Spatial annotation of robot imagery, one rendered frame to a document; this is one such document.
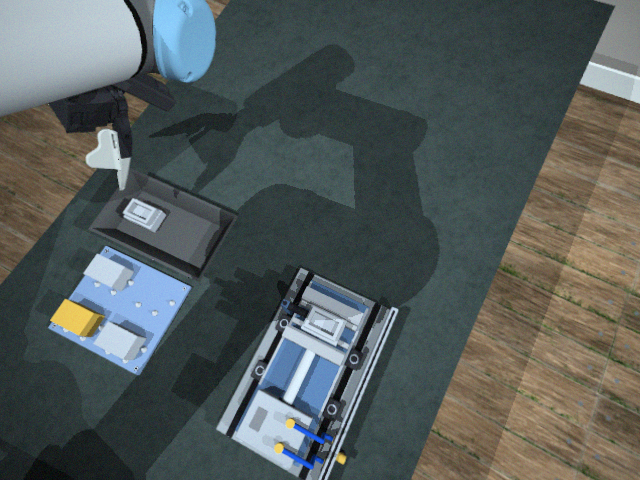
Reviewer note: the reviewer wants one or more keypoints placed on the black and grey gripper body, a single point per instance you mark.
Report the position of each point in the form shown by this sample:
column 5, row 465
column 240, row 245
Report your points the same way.
column 86, row 111

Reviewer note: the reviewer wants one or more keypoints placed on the grey flat bar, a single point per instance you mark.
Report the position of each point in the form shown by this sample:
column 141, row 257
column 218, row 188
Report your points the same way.
column 340, row 342
column 348, row 325

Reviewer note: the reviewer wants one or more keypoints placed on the yellow rectangular block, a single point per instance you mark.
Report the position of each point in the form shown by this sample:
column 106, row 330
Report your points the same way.
column 77, row 318

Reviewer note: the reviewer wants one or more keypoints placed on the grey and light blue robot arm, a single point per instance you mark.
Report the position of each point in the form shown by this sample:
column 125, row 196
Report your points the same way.
column 54, row 49

